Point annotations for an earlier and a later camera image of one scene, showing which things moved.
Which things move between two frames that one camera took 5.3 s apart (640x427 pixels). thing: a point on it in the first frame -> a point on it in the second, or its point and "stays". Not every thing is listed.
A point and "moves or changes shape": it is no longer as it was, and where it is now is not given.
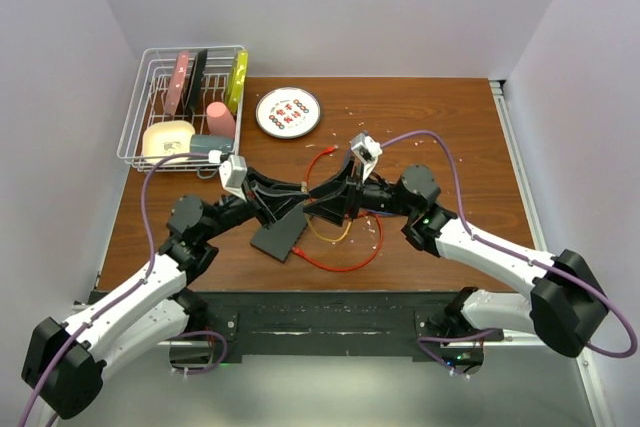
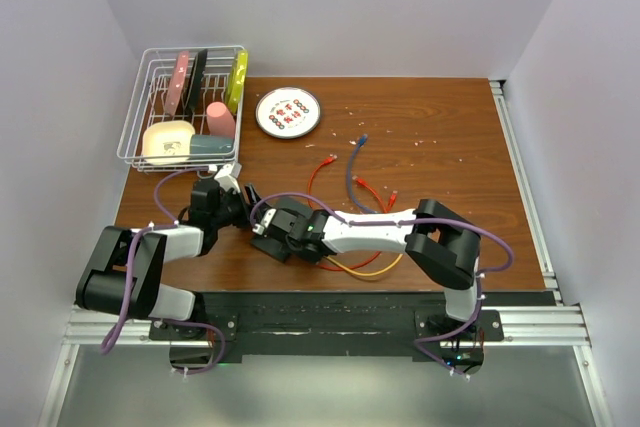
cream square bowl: (164, 138) stays
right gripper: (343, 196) -> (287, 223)
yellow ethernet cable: (304, 189) moves or changes shape
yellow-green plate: (238, 81) stays
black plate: (196, 78) stays
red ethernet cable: (298, 252) moves or changes shape
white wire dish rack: (186, 110) stays
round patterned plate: (288, 112) stays
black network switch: (278, 239) stays
